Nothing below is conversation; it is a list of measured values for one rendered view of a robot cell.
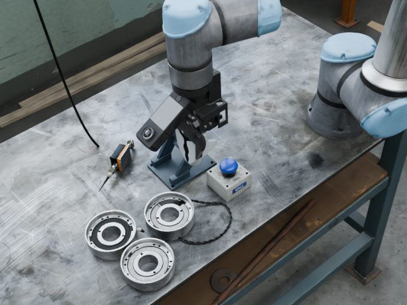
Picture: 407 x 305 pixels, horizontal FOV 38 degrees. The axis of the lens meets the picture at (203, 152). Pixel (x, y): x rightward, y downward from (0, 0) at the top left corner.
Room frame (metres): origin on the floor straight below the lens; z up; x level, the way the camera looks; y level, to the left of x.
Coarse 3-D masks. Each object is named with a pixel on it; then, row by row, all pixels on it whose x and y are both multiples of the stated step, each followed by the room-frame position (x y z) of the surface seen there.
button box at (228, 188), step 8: (216, 168) 0.88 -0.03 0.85; (240, 168) 0.87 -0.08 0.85; (208, 176) 0.86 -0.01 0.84; (216, 176) 0.85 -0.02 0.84; (224, 176) 0.85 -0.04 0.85; (232, 176) 0.85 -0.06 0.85; (240, 176) 0.85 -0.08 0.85; (248, 176) 0.85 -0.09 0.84; (208, 184) 0.87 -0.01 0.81; (216, 184) 0.84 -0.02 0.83; (224, 184) 0.83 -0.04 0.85; (232, 184) 0.83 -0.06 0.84; (240, 184) 0.84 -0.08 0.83; (248, 184) 0.85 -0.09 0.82; (216, 192) 0.84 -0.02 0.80; (224, 192) 0.82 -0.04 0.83; (232, 192) 0.82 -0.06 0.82; (240, 192) 0.84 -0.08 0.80
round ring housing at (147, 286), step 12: (144, 240) 0.70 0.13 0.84; (156, 240) 0.70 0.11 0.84; (132, 252) 0.68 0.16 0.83; (144, 252) 0.68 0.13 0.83; (156, 252) 0.68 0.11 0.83; (168, 252) 0.68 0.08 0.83; (168, 264) 0.65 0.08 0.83; (144, 276) 0.63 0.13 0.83; (168, 276) 0.62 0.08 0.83; (144, 288) 0.60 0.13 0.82; (156, 288) 0.60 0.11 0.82
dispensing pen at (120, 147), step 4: (128, 140) 1.00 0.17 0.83; (132, 140) 1.00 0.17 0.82; (120, 144) 0.98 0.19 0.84; (128, 144) 0.99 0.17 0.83; (132, 144) 0.99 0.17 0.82; (116, 148) 0.96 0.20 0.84; (120, 148) 0.96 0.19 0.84; (116, 152) 0.95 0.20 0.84; (120, 152) 0.95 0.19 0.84; (112, 156) 0.94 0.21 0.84; (116, 156) 0.94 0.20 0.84; (112, 160) 0.94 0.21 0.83; (116, 160) 0.93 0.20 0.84; (112, 164) 0.94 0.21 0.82; (116, 164) 0.93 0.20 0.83; (112, 168) 0.92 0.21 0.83; (116, 168) 0.92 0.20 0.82; (108, 172) 0.90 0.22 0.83; (112, 172) 0.90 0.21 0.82; (108, 176) 0.89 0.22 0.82; (104, 184) 0.87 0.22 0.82; (100, 188) 0.86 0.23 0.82
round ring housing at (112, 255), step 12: (96, 216) 0.77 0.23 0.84; (108, 216) 0.78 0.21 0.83; (120, 216) 0.77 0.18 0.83; (108, 228) 0.75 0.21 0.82; (120, 228) 0.74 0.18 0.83; (120, 240) 0.71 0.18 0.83; (132, 240) 0.71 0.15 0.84; (96, 252) 0.69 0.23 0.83; (108, 252) 0.68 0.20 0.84; (120, 252) 0.68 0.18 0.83
